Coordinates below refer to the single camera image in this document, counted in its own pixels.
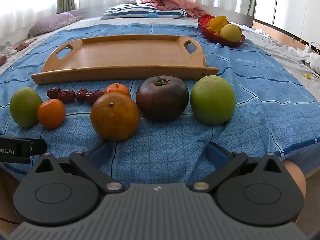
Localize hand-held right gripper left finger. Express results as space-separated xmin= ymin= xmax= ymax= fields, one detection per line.
xmin=30 ymin=141 xmax=125 ymax=194

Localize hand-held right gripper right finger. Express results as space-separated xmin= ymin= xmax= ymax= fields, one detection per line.
xmin=189 ymin=141 xmax=288 ymax=194

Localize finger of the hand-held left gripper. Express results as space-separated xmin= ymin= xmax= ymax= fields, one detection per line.
xmin=30 ymin=139 xmax=47 ymax=155

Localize orange mandarin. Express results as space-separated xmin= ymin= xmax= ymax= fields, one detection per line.
xmin=37 ymin=99 xmax=66 ymax=130
xmin=103 ymin=83 xmax=131 ymax=97

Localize large brownish orange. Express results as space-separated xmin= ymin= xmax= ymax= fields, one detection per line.
xmin=90 ymin=92 xmax=140 ymax=142

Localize small green apple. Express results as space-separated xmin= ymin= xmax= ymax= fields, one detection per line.
xmin=9 ymin=87 xmax=43 ymax=128

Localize large green apple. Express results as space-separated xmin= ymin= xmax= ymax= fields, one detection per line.
xmin=190 ymin=75 xmax=236 ymax=126

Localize red date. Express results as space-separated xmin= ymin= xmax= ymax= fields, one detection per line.
xmin=57 ymin=89 xmax=76 ymax=104
xmin=85 ymin=90 xmax=104 ymax=105
xmin=75 ymin=88 xmax=88 ymax=103
xmin=47 ymin=87 xmax=62 ymax=99

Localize dark purple round fruit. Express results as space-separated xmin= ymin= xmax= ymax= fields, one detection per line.
xmin=135 ymin=75 xmax=190 ymax=121

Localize wooden tray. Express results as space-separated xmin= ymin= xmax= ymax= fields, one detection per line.
xmin=31 ymin=34 xmax=219 ymax=85

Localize blue checked blanket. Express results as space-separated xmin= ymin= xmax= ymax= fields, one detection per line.
xmin=0 ymin=23 xmax=320 ymax=180

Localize white crumpled cloth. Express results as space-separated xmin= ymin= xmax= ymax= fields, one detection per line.
xmin=0 ymin=41 xmax=18 ymax=58

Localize grey bed sheet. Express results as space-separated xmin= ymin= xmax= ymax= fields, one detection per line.
xmin=0 ymin=17 xmax=320 ymax=178

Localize pink cloth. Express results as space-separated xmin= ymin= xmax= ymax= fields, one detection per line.
xmin=12 ymin=39 xmax=38 ymax=51

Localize red glass bowl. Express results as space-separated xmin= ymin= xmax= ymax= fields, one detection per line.
xmin=197 ymin=14 xmax=246 ymax=47

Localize yellow mango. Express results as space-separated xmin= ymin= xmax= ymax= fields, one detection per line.
xmin=219 ymin=24 xmax=243 ymax=43

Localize purple pillow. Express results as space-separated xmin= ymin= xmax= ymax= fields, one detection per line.
xmin=28 ymin=11 xmax=87 ymax=38

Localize small white cloth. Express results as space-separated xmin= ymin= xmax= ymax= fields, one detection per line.
xmin=252 ymin=27 xmax=272 ymax=39

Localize yellow starfruit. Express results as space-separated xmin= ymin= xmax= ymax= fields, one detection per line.
xmin=205 ymin=16 xmax=228 ymax=33

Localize pile of white clothes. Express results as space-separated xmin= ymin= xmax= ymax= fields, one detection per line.
xmin=287 ymin=44 xmax=320 ymax=78

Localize blue striped pillow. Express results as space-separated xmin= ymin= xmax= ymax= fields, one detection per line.
xmin=101 ymin=3 xmax=188 ymax=19

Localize pink duvet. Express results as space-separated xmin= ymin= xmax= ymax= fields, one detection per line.
xmin=136 ymin=0 xmax=209 ymax=18

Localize white wardrobe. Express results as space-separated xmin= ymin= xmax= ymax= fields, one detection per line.
xmin=254 ymin=0 xmax=320 ymax=45

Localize white charger with cable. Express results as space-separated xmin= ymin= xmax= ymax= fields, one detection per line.
xmin=291 ymin=36 xmax=320 ymax=54

